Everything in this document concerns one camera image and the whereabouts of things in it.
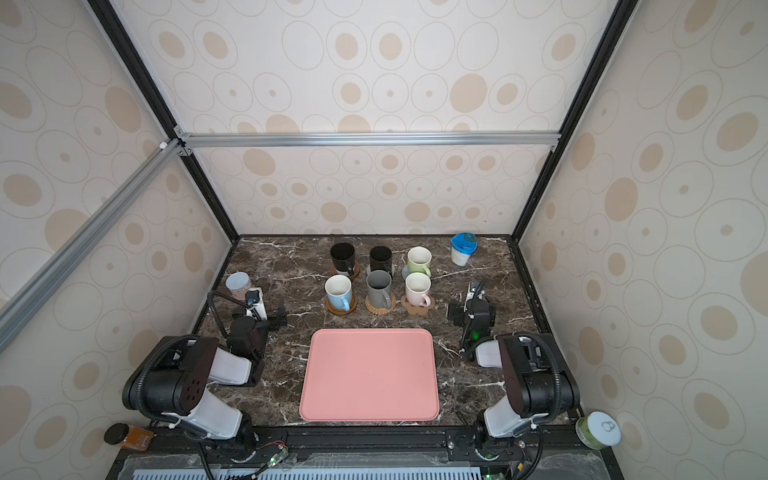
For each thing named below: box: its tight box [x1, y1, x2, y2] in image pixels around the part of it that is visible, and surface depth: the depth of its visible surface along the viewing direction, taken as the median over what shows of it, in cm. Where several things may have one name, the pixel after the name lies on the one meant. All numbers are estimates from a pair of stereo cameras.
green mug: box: [407, 246, 433, 277], surface depth 102 cm
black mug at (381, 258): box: [370, 245, 393, 280], surface depth 105 cm
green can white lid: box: [575, 411, 622, 450], surface depth 73 cm
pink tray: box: [300, 328, 440, 422], surface depth 85 cm
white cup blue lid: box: [450, 232, 479, 267], surface depth 108 cm
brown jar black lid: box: [104, 422, 155, 451], surface depth 70 cm
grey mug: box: [366, 269, 392, 310], surface depth 94 cm
